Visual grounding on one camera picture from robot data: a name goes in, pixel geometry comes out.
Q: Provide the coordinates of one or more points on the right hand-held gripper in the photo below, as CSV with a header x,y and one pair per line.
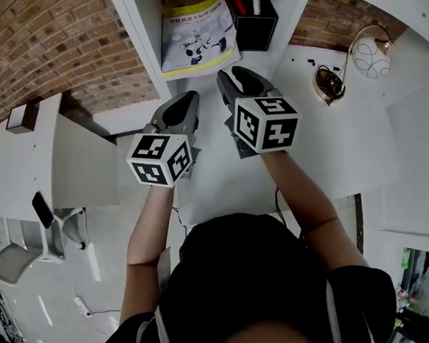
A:
x,y
266,126

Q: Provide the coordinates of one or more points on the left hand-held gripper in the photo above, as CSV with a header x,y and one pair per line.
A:
x,y
156,159

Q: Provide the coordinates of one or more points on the yellow and white book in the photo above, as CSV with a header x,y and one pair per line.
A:
x,y
196,28

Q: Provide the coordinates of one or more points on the white shelf unit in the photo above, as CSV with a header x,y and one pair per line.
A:
x,y
148,32

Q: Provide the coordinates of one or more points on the person's right forearm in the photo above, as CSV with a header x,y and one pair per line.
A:
x,y
301,196

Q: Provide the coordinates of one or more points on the person's left forearm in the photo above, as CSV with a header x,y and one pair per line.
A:
x,y
151,228

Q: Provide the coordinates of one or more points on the white desk with drawers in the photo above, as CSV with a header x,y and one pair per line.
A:
x,y
331,146

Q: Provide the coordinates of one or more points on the black pen holder box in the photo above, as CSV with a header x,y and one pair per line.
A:
x,y
255,33

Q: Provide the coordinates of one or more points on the small black object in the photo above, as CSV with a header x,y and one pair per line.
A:
x,y
311,62

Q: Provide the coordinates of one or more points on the red pen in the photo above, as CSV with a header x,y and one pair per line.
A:
x,y
239,4

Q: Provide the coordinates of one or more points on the white marker with blue cap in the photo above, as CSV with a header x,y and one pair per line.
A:
x,y
256,2

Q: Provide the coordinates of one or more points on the gold lamp with white shade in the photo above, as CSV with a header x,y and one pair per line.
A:
x,y
371,57

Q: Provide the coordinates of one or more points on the brown and white box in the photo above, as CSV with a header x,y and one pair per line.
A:
x,y
17,118

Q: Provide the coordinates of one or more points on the black phone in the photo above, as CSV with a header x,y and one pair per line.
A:
x,y
43,210

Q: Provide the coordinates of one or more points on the black floor edge strip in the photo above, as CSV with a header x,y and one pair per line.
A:
x,y
359,223

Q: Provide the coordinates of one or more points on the person's black shirt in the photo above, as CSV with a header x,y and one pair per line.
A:
x,y
251,273

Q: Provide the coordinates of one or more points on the plain white side table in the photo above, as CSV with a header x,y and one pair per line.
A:
x,y
7,173

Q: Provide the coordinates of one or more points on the white power strip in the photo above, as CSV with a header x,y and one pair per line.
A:
x,y
82,306

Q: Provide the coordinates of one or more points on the white office chair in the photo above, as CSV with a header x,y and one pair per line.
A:
x,y
11,262

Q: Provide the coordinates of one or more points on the green bottle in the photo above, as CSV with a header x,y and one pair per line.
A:
x,y
406,258

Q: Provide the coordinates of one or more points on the red label bottle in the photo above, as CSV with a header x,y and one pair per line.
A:
x,y
401,298

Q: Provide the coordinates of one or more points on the black framed glass door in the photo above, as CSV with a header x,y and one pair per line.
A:
x,y
417,294

